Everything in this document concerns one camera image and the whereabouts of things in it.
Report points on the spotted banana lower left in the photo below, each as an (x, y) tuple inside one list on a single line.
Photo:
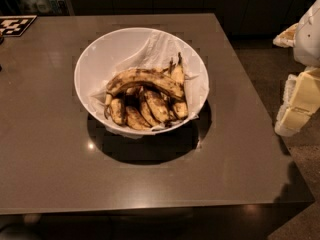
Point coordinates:
[(135, 120)]

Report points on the spotted banana centre right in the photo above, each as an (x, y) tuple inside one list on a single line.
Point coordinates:
[(157, 106)]

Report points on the black white fiducial marker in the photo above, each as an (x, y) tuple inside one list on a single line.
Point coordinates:
[(15, 26)]

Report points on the white paper liner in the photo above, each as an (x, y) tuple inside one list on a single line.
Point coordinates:
[(156, 52)]

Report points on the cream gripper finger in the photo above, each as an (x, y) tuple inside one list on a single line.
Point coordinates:
[(301, 99), (286, 38)]

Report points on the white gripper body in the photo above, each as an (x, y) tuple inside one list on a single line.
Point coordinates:
[(309, 39)]

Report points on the spotted banana far right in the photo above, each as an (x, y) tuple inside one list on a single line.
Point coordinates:
[(179, 80)]

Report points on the large spotted top banana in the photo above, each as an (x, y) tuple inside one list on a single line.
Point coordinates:
[(151, 78)]

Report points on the white round bowl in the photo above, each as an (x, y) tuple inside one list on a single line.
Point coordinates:
[(100, 60)]

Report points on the spotted banana far left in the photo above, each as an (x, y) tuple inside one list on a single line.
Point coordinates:
[(117, 111)]

